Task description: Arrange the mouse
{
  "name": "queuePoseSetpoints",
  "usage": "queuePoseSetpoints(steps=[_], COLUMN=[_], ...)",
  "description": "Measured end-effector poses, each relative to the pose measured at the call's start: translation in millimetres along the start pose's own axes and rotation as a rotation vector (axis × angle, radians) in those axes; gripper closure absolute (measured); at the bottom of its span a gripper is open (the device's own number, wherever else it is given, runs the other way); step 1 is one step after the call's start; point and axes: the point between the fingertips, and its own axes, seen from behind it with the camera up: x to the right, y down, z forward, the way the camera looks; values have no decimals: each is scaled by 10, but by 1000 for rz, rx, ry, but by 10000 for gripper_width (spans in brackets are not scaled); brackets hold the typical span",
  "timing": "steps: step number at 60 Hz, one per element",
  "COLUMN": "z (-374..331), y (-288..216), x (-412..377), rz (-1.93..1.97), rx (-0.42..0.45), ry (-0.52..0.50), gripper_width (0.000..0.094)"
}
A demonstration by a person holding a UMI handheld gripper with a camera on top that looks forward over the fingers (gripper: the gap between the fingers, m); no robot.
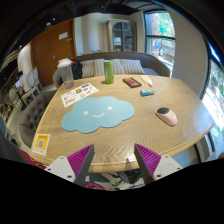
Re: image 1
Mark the black bag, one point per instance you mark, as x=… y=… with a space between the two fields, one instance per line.
x=76 y=70

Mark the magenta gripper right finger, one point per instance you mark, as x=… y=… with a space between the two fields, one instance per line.
x=154 y=166

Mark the brown wooden door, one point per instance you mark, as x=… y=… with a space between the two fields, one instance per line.
x=52 y=45

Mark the green drink can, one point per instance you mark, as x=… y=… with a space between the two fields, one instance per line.
x=109 y=71

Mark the teal eraser block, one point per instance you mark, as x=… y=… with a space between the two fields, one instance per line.
x=147 y=92

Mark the pink computer mouse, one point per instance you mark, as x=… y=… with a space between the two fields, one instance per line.
x=167 y=116

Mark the grey tufted chair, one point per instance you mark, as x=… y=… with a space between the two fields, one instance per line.
x=32 y=115

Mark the yellow QR code card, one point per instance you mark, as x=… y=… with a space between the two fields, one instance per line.
x=40 y=145

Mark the white sticker sheet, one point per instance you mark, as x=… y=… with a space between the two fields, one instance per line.
x=77 y=94

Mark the cream folded fan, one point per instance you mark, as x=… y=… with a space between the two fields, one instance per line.
x=147 y=80

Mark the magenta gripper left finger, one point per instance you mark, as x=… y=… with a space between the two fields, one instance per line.
x=73 y=168

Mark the blue cloud mouse pad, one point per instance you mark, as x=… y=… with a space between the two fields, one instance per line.
x=89 y=114

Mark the white dining chair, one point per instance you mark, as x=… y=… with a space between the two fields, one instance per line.
x=28 y=83

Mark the grey striped sofa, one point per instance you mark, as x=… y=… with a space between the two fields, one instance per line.
x=131 y=63

